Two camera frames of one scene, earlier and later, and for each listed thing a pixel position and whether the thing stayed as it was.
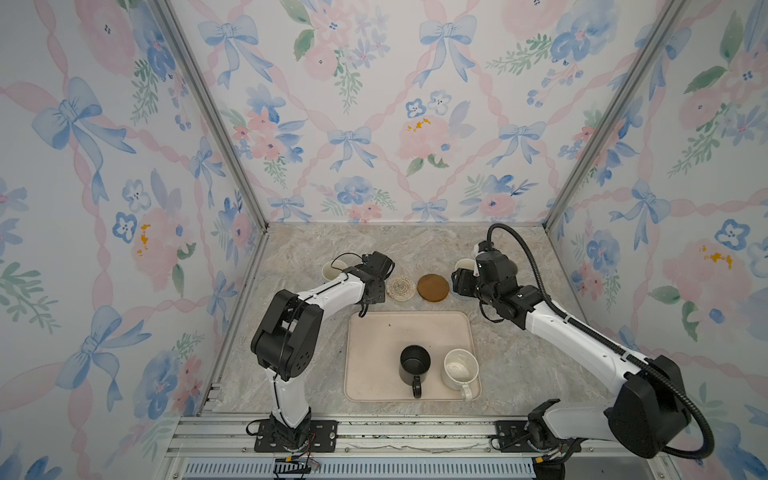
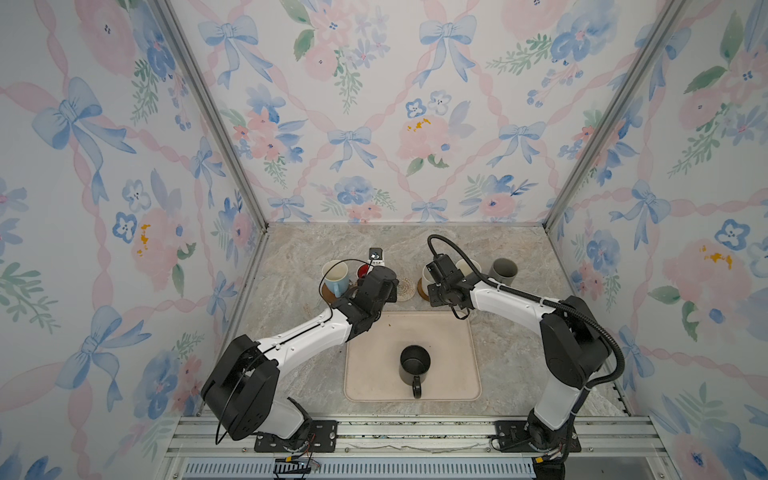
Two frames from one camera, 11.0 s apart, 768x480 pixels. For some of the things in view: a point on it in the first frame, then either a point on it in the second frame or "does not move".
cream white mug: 469,264 does not move
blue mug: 333,272 does not move
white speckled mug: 460,370 → 427,279
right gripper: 462,281 → 433,300
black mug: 415,361 does not move
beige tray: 375,340 does not move
